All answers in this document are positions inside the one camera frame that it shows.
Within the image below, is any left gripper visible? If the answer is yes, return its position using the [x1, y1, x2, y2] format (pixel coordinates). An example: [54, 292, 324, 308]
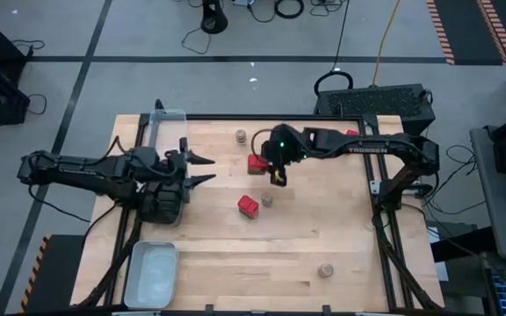
[163, 137, 217, 204]

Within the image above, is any clear plastic bin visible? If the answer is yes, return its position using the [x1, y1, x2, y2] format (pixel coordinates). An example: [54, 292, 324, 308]
[146, 108, 189, 153]

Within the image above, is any dark grey plastic bin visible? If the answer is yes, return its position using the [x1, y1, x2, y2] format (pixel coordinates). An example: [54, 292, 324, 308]
[137, 177, 189, 227]

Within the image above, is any black perforated computer case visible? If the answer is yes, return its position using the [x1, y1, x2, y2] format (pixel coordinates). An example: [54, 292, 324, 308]
[314, 83, 437, 133]

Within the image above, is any light grey plastic bin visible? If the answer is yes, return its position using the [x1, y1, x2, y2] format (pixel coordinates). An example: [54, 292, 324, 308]
[122, 240, 180, 310]

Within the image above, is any black stand base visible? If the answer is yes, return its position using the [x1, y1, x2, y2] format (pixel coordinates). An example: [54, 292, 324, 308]
[199, 0, 229, 35]

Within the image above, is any black floor box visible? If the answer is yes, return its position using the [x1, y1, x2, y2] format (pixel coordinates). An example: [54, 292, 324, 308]
[428, 221, 498, 264]

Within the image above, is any grey desk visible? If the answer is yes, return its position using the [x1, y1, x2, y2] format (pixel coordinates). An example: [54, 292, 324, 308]
[469, 125, 506, 264]

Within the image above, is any black aluminium table frame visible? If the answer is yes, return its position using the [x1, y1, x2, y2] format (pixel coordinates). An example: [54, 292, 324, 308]
[70, 98, 445, 315]

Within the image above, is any long black cable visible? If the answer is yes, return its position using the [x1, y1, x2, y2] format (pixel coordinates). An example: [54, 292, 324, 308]
[313, 0, 354, 100]

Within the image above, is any thin black floor cable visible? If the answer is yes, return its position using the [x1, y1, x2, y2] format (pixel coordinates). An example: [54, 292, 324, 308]
[180, 26, 213, 56]

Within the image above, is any coiled black cable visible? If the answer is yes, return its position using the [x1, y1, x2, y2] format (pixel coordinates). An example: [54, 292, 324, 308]
[273, 0, 306, 20]

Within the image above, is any yellow cable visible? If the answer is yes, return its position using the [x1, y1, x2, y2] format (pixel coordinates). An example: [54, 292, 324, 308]
[370, 0, 401, 88]

